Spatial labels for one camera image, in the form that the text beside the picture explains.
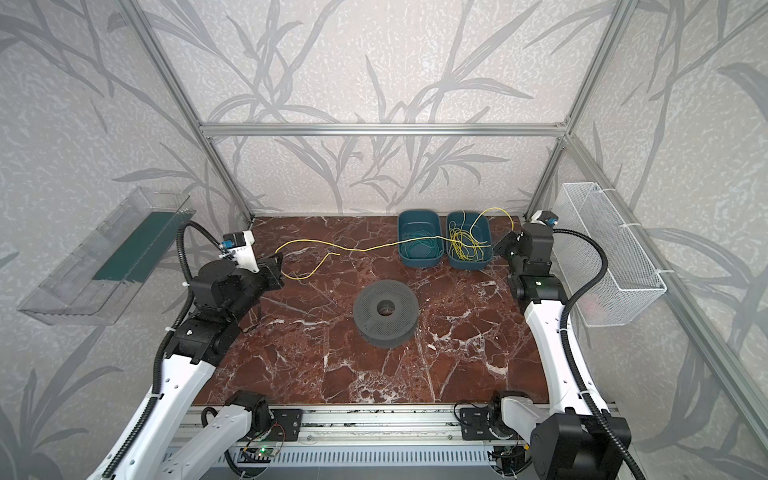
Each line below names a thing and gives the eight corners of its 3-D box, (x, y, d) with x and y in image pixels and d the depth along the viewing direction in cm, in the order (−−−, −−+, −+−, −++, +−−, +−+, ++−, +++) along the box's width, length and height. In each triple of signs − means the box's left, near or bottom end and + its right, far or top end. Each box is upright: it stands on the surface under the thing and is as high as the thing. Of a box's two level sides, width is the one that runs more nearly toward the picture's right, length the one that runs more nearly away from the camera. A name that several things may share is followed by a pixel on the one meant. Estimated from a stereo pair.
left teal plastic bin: (397, 267, 107) (396, 258, 103) (398, 219, 122) (397, 209, 118) (443, 267, 107) (445, 258, 103) (438, 219, 122) (439, 209, 118)
